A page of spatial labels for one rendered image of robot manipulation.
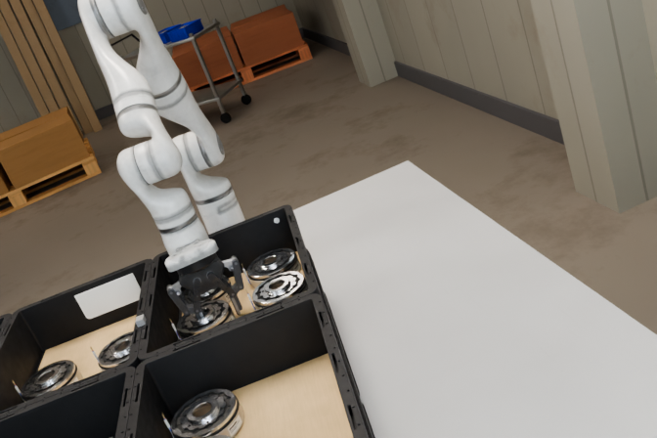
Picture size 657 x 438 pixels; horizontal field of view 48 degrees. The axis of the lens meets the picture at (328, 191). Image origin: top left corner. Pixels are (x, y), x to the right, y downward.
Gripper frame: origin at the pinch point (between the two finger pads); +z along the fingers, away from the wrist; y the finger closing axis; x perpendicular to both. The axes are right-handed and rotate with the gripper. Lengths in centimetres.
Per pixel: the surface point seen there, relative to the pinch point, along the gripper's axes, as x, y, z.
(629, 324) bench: 35, -59, 15
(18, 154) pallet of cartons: -500, 115, 44
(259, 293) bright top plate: 0.8, -7.9, -0.7
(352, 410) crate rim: 53, -11, -8
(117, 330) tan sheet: -16.5, 20.6, 2.2
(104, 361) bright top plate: -0.4, 22.0, -0.9
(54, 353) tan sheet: -19.4, 34.0, 2.2
